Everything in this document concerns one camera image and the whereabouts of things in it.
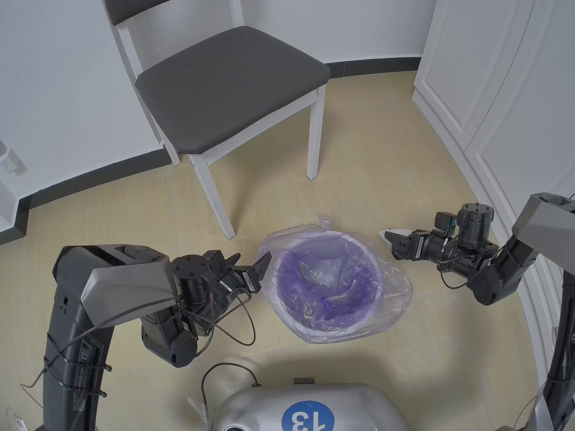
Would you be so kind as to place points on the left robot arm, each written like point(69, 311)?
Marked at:
point(121, 281)

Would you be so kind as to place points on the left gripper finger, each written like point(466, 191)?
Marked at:
point(259, 268)
point(231, 262)

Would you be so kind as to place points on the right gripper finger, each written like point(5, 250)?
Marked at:
point(402, 238)

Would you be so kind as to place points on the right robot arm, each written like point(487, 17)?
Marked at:
point(539, 227)

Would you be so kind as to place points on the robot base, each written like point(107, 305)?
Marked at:
point(269, 406)

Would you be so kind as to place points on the white wardrobe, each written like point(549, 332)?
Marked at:
point(494, 83)

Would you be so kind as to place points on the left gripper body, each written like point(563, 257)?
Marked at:
point(245, 282)

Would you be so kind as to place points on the white wall socket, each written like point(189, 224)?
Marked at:
point(11, 164)

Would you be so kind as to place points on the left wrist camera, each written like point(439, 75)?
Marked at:
point(214, 258)

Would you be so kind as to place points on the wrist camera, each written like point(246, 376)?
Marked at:
point(442, 221)
point(214, 258)

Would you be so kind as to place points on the black plastic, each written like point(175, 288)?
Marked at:
point(399, 254)

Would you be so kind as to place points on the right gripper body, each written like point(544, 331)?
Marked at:
point(429, 247)

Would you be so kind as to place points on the white trash bin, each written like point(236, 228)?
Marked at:
point(287, 308)

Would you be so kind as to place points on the purple plastic bag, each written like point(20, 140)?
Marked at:
point(314, 285)

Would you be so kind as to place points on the white paper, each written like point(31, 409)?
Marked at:
point(383, 237)

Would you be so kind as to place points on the white chair with grey cushions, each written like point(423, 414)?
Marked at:
point(224, 83)

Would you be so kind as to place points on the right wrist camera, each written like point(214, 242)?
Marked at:
point(442, 221)

